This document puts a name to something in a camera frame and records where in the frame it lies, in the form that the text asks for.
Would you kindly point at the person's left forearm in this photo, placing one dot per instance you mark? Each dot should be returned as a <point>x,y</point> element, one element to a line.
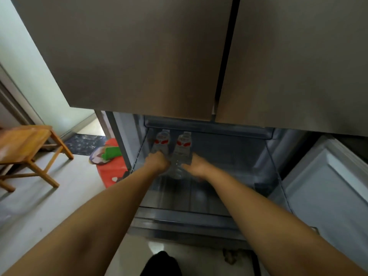
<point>86,227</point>

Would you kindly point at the grey fridge body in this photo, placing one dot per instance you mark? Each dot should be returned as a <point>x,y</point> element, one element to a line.
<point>120,137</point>

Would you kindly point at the wide grey fridge door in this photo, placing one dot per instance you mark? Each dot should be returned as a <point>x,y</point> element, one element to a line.
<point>138,51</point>

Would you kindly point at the clear fridge drawer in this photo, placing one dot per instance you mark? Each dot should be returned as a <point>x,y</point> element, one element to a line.
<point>207,158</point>

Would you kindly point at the clear red-label water bottle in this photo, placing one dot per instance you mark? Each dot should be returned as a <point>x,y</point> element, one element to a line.
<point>162,140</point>
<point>181,152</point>

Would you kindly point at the person's left fingers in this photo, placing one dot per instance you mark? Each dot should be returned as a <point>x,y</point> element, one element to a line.
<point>164,161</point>

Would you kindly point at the white-lined lower fridge door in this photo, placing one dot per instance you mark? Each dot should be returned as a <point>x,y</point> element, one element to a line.
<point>330,186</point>

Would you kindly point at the green cloth item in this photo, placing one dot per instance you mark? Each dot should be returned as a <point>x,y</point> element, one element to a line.
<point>111,153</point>

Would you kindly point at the red floor mat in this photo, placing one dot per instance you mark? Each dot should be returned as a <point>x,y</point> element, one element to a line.
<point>110,169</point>

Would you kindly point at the person's right fingers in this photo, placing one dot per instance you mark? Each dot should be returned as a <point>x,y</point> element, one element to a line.
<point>190,166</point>

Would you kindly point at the narrow grey fridge door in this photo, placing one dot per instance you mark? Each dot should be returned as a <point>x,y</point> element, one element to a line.
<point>296,60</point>

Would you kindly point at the person's right forearm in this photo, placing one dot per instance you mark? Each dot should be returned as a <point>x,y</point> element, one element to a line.
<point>273,227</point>

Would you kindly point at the dark patterned doormat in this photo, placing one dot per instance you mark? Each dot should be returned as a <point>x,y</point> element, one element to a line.
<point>83,143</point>

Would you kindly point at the wooden stool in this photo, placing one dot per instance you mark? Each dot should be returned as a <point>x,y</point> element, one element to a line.
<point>24,149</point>

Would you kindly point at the person's left hand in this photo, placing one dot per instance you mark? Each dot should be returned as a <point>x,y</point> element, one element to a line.
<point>155,163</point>

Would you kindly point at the person's black trouser leg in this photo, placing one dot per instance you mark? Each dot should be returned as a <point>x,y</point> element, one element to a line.
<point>162,264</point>

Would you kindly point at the person's right hand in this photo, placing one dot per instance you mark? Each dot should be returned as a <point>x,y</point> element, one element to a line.
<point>199,168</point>

